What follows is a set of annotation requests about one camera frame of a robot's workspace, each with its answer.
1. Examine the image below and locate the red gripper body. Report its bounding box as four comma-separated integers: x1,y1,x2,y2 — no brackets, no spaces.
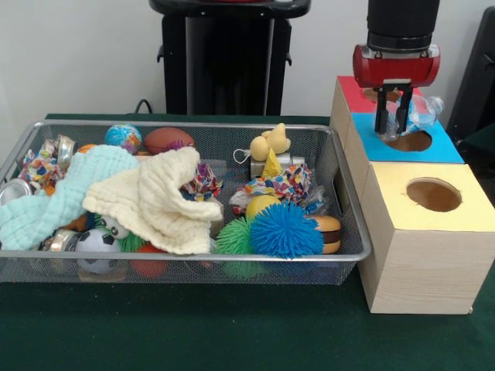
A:
352,43,442,90

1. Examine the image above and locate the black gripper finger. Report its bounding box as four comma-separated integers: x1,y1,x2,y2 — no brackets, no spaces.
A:
394,87,415,134
373,87,391,134

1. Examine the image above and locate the cream waffle cloth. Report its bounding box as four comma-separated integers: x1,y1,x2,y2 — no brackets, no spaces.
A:
81,146,224,256

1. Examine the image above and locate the wooden box with three holes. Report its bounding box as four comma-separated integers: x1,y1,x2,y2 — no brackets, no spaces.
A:
329,75,495,315

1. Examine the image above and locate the clear mesh bin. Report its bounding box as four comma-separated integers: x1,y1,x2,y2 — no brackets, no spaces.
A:
0,119,373,286

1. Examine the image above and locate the black chair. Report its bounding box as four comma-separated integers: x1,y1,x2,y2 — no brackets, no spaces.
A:
446,5,495,155

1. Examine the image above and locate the yellow toy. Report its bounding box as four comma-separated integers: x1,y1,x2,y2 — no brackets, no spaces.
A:
249,122,292,162

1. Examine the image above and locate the toy burger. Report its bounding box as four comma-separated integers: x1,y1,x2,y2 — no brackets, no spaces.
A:
307,215,342,255

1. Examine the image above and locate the yellow ball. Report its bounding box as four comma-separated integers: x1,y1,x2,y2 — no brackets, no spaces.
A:
245,194,282,220

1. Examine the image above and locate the blue spiky ball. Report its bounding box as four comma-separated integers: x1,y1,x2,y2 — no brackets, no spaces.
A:
249,201,325,260

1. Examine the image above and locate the small green spiky ball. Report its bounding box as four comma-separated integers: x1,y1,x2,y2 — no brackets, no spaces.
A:
213,216,256,256

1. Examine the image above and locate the brown toy football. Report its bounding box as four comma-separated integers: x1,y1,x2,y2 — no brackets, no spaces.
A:
143,127,195,156

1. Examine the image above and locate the globe print ball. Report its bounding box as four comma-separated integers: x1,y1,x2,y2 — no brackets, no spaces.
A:
104,123,143,155

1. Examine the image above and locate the dark green table cloth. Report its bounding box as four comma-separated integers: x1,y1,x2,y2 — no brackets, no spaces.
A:
0,112,495,371

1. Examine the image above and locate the mint waffle cloth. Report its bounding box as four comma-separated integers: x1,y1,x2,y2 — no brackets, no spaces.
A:
0,143,141,251

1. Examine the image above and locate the small colourful rope toy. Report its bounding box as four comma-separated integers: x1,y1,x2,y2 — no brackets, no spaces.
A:
179,162,313,214

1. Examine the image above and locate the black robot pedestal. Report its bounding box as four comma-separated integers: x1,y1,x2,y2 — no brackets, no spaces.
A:
148,0,312,116

